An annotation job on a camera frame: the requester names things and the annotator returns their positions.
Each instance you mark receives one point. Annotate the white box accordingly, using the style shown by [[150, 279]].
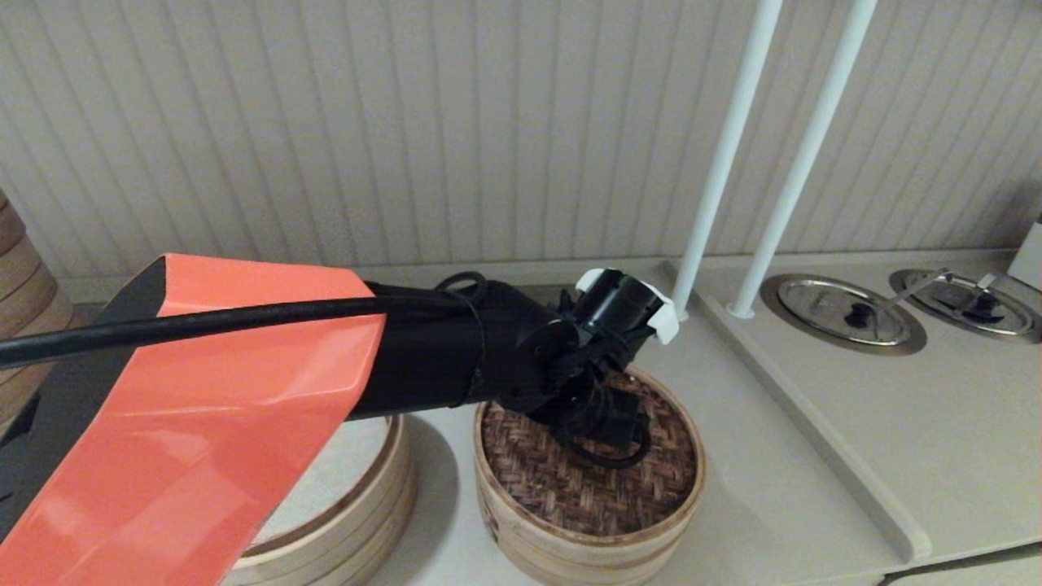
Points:
[[1030, 256]]

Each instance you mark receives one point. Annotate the tall bamboo steamer stack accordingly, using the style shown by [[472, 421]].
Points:
[[20, 268]]

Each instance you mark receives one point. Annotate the woven bamboo steamer lid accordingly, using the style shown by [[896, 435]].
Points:
[[586, 496]]

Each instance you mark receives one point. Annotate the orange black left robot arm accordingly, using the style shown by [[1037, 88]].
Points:
[[203, 423]]

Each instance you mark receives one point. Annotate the single bamboo steamer basket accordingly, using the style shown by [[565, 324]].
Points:
[[570, 570]]

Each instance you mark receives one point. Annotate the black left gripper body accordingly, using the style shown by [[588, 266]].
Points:
[[610, 415]]

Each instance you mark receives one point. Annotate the white steamer cloth liner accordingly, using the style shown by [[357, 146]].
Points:
[[342, 472]]

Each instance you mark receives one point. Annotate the white metal pole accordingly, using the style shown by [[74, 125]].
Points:
[[798, 163], [716, 179]]

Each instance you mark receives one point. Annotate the right round steel pot lid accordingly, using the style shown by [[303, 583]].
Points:
[[897, 286]]

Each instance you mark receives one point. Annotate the large bamboo steamer with cloth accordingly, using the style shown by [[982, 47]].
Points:
[[366, 529]]

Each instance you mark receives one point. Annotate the black white wrist camera mount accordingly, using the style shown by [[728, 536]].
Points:
[[623, 301]]

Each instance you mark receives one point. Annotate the left round steel pot lid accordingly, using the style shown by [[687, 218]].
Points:
[[769, 305]]

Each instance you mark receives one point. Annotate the round steel pot lid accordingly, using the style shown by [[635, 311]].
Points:
[[769, 305], [1009, 316], [897, 286], [814, 305]]

